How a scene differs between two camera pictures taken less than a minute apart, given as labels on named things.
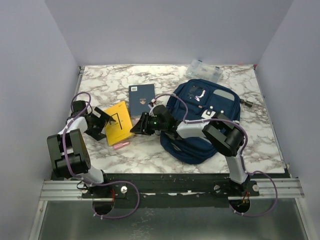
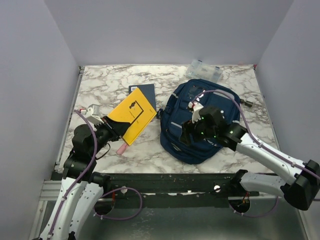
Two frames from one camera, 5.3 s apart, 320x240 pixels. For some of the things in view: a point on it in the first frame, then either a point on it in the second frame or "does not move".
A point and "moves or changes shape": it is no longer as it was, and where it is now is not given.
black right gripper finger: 142,126 -> 187,128
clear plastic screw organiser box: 199,69 does not move
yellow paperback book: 119,130 moves or changes shape
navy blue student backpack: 195,100 does not move
